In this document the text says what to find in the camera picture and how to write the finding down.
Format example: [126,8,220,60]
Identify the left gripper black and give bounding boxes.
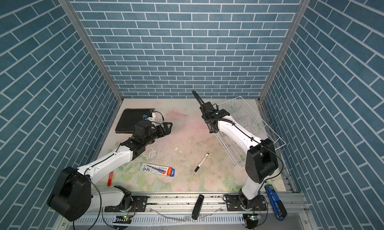
[143,121,173,147]

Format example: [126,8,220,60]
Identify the dark plate orange rim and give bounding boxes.
[115,108,155,134]

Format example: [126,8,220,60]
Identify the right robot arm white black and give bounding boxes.
[199,100,280,210]

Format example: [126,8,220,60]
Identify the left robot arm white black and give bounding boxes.
[47,120,173,222]

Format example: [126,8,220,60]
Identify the black white marker pen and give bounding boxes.
[194,153,209,173]

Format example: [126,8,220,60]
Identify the red marker pen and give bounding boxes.
[107,172,114,187]

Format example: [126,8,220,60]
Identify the black remote control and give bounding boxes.
[192,195,205,220]

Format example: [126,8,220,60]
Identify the blue black tool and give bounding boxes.
[265,185,287,221]

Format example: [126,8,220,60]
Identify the black cable loop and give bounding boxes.
[191,89,208,110]

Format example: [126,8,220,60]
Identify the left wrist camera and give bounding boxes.
[143,112,156,122]

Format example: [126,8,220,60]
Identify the white wire dish rack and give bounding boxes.
[216,96,286,168]

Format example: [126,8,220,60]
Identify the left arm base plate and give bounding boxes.
[104,196,149,213]

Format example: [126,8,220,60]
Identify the white slotted cable duct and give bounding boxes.
[75,214,245,227]

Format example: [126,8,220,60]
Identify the aluminium rail frame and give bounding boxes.
[56,192,317,230]

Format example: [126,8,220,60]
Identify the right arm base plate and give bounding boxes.
[222,194,268,212]

